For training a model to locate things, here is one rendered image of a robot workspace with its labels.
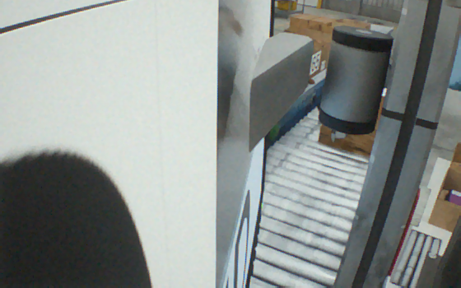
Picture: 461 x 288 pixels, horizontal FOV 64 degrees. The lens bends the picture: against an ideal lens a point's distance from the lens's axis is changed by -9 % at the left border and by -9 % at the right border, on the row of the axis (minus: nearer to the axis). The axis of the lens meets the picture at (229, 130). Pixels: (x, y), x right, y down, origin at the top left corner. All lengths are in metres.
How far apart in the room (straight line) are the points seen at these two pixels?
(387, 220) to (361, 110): 0.09
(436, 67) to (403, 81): 0.02
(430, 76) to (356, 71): 0.05
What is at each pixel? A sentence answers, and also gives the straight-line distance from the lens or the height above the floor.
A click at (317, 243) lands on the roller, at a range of 1.19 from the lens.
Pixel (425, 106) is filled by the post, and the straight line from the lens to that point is 0.28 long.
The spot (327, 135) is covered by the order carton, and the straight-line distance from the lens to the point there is 1.77.
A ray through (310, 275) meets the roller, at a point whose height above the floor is 0.74.
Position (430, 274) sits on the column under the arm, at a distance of 1.18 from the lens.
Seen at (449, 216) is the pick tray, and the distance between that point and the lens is 1.39.
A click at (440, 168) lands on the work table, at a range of 1.85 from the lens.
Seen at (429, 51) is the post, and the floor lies 1.41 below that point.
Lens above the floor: 1.45
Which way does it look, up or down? 23 degrees down
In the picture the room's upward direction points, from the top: 6 degrees clockwise
